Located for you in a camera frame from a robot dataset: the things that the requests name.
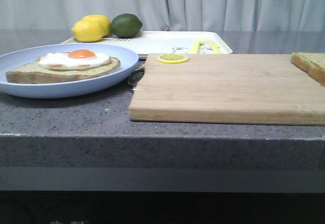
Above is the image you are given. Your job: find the fried egg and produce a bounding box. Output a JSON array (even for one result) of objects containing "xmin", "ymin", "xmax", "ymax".
[{"xmin": 39, "ymin": 49, "xmax": 112, "ymax": 70}]

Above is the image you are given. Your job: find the bread slice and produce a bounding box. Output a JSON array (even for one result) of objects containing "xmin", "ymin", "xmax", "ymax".
[
  {"xmin": 291, "ymin": 52, "xmax": 324, "ymax": 86},
  {"xmin": 6, "ymin": 57, "xmax": 121, "ymax": 84}
]

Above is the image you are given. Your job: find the light blue plate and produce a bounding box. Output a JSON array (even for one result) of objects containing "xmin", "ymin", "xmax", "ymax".
[{"xmin": 1, "ymin": 43, "xmax": 139, "ymax": 99}]

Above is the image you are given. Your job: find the white rectangular tray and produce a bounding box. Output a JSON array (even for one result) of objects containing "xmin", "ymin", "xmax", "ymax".
[{"xmin": 60, "ymin": 30, "xmax": 233, "ymax": 56}]

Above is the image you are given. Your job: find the yellow lemon slice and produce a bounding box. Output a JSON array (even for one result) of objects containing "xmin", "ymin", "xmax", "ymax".
[{"xmin": 156, "ymin": 53, "xmax": 189, "ymax": 64}]

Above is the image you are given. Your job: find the yellow plastic fork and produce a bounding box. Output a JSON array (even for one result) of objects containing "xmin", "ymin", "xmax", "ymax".
[{"xmin": 187, "ymin": 37, "xmax": 205, "ymax": 54}]

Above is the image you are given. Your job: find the yellow plastic knife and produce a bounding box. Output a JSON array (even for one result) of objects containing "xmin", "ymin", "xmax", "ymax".
[{"xmin": 206, "ymin": 40, "xmax": 224, "ymax": 54}]

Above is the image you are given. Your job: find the wooden cutting board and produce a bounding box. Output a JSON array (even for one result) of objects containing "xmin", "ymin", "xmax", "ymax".
[{"xmin": 129, "ymin": 54, "xmax": 324, "ymax": 125}]

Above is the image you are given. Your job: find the green lime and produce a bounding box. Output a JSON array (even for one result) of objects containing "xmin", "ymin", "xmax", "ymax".
[{"xmin": 109, "ymin": 13, "xmax": 143, "ymax": 38}]

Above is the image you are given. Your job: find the rear yellow lemon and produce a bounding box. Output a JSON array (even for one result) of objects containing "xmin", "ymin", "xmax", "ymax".
[{"xmin": 82, "ymin": 14, "xmax": 111, "ymax": 37}]

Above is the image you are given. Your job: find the white curtain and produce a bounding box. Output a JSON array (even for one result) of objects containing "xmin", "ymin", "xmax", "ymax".
[{"xmin": 1, "ymin": 0, "xmax": 324, "ymax": 31}]

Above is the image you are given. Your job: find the front yellow lemon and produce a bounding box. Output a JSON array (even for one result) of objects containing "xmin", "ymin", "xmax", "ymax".
[{"xmin": 72, "ymin": 20, "xmax": 105, "ymax": 42}]

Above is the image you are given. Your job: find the metal cutting board handle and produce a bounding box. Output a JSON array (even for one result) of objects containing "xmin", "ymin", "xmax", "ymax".
[{"xmin": 127, "ymin": 65, "xmax": 145, "ymax": 87}]

